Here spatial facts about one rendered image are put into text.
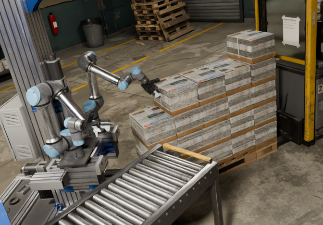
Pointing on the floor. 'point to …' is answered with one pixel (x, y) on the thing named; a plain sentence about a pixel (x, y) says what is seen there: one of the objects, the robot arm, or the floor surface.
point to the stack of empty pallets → (154, 34)
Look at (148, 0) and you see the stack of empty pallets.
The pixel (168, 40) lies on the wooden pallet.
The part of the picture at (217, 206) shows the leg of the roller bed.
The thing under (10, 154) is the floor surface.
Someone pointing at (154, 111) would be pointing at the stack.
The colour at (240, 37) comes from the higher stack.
